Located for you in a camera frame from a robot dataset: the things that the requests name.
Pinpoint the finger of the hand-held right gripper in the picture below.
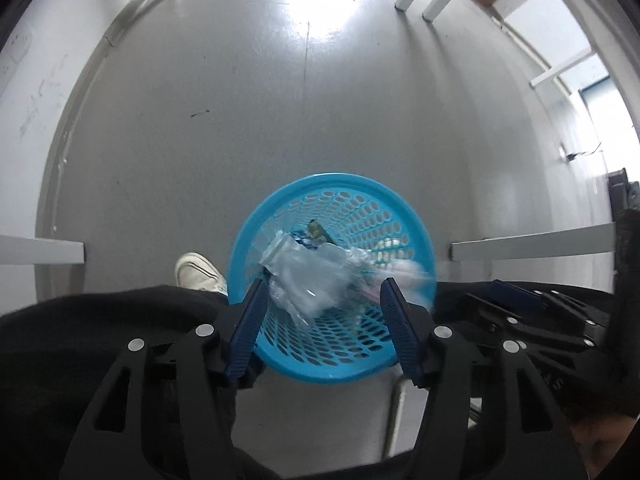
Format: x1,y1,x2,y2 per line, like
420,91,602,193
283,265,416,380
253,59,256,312
457,292,596,356
487,280,608,333

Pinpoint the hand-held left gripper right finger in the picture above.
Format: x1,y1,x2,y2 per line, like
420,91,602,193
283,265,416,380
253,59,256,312
379,277,586,480

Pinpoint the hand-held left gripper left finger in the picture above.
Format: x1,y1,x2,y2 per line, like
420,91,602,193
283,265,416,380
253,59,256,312
60,277,271,480

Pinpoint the clear plastic packaging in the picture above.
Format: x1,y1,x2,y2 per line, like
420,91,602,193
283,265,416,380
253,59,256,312
259,232,371,318

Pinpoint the clear wrapper with dark print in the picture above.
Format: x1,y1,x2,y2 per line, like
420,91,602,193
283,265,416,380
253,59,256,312
306,220,341,245

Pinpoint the blue plastic mesh basket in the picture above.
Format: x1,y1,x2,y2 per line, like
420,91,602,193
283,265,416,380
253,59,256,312
227,173,438,387

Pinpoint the person's right hand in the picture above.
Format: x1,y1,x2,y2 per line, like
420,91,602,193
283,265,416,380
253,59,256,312
570,410,640,480

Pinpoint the person's white shoe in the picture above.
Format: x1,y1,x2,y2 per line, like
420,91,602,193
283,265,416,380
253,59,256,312
175,252,228,296

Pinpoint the metal chair leg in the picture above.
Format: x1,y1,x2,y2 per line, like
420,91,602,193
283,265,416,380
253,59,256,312
385,377,411,461

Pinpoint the black wall cable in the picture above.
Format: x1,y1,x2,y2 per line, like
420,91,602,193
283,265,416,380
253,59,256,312
562,142,601,161

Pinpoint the white wall socket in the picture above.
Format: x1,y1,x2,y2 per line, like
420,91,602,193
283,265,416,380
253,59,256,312
0,30,33,78

